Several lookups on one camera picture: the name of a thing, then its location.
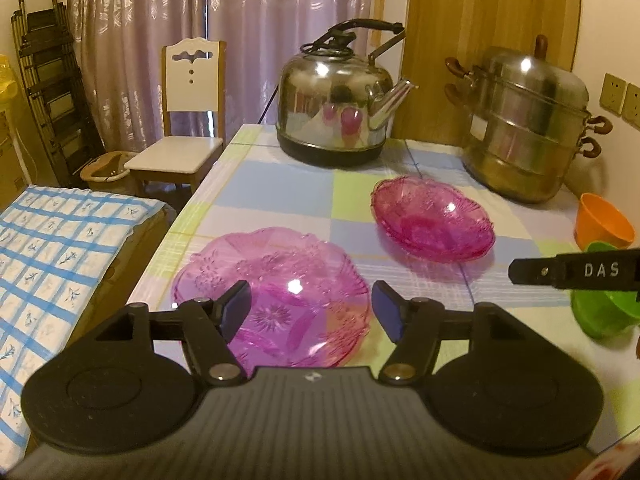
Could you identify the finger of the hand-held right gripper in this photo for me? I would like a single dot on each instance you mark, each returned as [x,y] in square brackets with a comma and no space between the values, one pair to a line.
[575,270]

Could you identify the white wooden chair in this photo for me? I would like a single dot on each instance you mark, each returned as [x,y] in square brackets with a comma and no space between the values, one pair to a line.
[192,85]

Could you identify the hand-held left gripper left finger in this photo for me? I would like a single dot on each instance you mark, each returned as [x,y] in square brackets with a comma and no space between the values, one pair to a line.
[236,310]

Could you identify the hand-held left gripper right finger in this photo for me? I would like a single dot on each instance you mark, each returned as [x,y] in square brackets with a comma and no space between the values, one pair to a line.
[387,312]

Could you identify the orange bowl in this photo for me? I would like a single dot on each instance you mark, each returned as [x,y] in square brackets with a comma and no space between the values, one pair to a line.
[597,220]

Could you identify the blue checkered blanket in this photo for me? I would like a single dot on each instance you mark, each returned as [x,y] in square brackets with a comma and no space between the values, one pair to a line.
[50,260]

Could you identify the brown plastic basin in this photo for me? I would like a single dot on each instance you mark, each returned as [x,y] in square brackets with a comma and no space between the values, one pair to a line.
[100,172]

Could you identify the cardboard box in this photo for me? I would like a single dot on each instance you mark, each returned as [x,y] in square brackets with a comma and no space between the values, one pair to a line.
[10,160]

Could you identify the stainless steel steamer pot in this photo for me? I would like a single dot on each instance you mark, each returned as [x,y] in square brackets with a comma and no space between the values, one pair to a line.
[525,130]

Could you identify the wooden door panel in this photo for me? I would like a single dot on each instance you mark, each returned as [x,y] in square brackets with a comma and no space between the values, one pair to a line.
[450,10]

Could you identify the beige wall socket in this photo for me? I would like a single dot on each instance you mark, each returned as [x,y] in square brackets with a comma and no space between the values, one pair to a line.
[632,105]
[612,92]

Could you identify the stainless steel kettle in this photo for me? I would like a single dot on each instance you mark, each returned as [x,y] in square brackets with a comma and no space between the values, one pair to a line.
[325,100]

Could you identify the pink glass plate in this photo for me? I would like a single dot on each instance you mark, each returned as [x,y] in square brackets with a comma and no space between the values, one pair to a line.
[300,270]

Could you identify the dark folding ladder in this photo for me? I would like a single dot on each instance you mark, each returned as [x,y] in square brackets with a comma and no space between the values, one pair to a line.
[50,85]

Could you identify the yellow plastic item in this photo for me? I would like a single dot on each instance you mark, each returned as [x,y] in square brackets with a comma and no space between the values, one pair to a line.
[6,82]

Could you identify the green bowl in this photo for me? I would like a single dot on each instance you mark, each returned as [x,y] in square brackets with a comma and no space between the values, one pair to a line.
[600,315]

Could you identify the pink glass bowl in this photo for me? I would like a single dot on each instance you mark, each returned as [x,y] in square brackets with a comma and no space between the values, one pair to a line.
[430,225]

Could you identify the purple lace curtain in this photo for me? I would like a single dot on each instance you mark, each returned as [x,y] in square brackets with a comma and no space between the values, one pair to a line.
[250,10]

